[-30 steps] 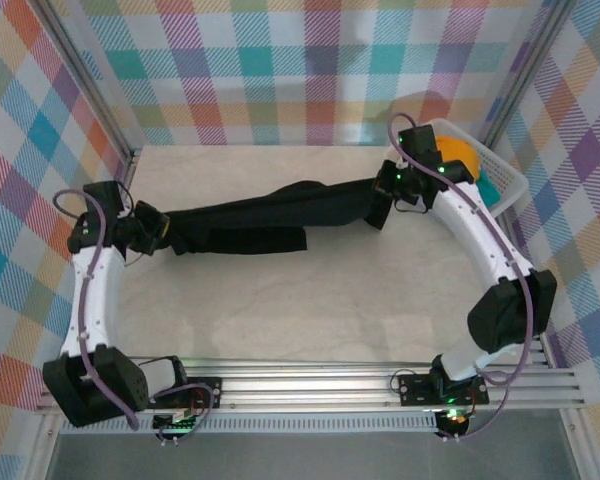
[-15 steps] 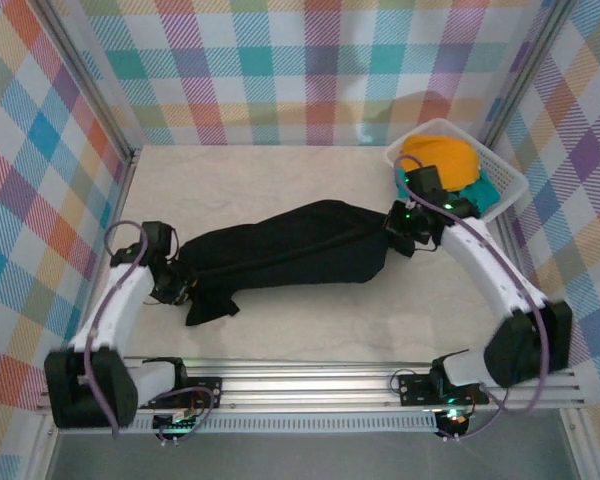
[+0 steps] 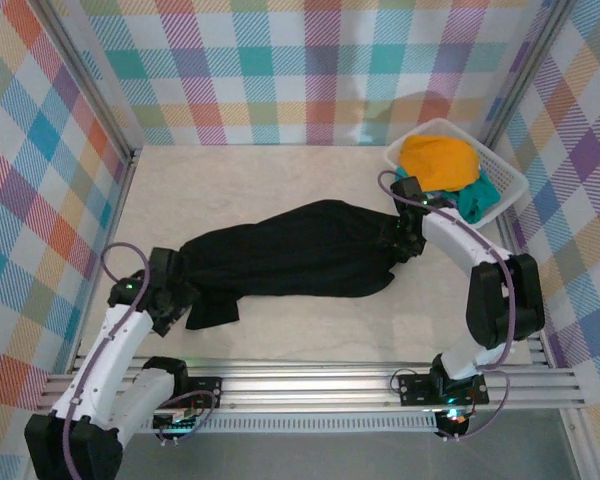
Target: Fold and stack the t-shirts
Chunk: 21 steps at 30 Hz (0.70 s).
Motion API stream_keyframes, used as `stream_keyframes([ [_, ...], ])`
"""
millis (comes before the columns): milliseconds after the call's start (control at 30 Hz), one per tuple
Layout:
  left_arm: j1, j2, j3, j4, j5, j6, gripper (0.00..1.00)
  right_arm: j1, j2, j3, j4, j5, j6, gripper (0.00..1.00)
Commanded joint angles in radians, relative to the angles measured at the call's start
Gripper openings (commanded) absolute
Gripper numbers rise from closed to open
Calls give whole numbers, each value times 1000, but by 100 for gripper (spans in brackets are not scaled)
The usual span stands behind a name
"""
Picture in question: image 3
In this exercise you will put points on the black t-shirt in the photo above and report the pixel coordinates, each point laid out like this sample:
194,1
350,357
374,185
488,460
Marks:
290,250

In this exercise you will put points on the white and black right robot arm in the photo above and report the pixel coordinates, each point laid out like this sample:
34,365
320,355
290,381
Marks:
455,240

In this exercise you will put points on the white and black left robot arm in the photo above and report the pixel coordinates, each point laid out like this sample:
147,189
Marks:
111,350

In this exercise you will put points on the teal t-shirt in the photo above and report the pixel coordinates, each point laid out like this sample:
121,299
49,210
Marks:
477,200

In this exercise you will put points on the orange t-shirt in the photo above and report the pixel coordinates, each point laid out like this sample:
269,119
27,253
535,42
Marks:
440,160

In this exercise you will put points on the white plastic basket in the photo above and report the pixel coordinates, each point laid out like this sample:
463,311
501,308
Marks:
505,175

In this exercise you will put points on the left controller circuit board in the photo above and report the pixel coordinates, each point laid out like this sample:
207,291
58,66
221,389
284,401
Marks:
177,425

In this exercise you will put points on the controller circuit board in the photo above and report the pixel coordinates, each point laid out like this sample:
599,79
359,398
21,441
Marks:
177,425
452,422

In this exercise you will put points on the right controller circuit board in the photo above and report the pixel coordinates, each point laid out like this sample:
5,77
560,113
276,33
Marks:
452,422

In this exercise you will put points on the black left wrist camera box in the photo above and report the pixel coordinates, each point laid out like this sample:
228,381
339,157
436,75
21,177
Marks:
164,261

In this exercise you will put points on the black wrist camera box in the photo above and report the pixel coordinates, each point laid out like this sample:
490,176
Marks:
407,191
164,261

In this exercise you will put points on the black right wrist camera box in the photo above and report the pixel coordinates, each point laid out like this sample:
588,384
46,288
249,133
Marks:
407,191

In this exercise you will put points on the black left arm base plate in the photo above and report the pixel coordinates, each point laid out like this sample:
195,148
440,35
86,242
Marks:
205,392

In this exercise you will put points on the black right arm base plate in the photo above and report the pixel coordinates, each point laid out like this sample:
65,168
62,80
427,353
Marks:
417,390

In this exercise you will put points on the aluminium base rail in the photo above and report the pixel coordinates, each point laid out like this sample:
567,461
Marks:
305,385

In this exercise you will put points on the aluminium corner post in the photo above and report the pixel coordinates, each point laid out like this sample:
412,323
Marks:
525,75
87,82

